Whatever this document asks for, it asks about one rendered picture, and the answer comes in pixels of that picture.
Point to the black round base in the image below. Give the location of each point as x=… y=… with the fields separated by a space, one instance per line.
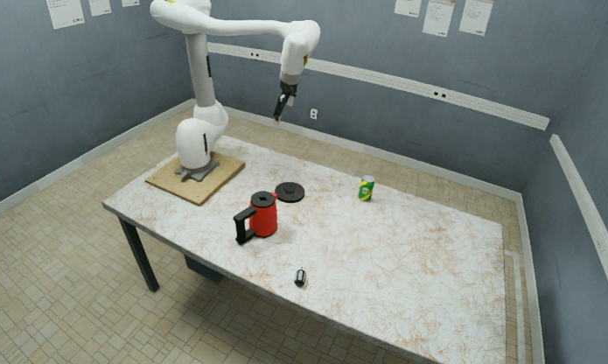
x=289 y=192

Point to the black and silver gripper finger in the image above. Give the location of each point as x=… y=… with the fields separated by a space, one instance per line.
x=291 y=99
x=279 y=108

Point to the red kettle with black handle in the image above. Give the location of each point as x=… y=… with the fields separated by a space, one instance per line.
x=263 y=223

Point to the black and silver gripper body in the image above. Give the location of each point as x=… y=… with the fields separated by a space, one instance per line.
x=287 y=88

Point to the green and yellow drink can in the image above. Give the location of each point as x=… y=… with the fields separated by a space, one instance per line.
x=366 y=188

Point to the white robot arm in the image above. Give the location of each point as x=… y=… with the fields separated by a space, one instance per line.
x=194 y=141

